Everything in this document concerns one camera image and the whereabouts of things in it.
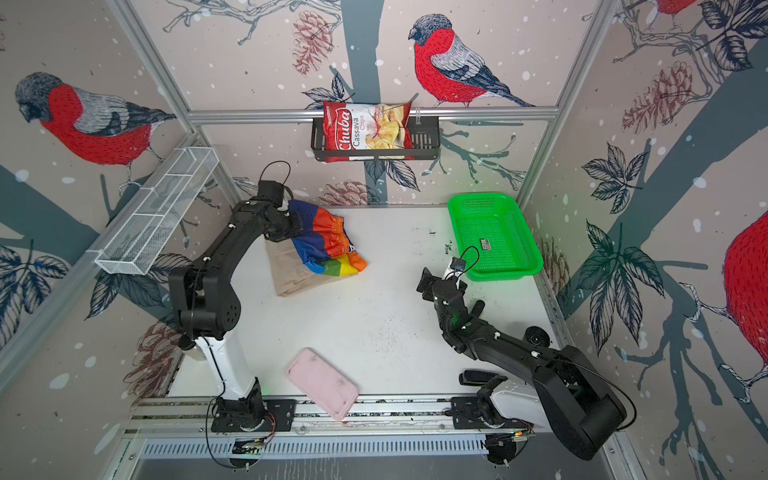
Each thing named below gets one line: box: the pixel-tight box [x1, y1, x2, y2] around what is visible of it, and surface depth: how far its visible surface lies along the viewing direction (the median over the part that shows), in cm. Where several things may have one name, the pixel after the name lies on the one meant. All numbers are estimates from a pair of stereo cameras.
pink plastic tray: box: [285, 347, 359, 421], surface depth 79 cm
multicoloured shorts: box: [288, 200, 368, 277], surface depth 96 cm
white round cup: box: [522, 326, 550, 348], surface depth 77 cm
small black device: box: [459, 370, 499, 386], surface depth 79 cm
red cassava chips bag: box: [323, 102, 415, 163], surface depth 90 cm
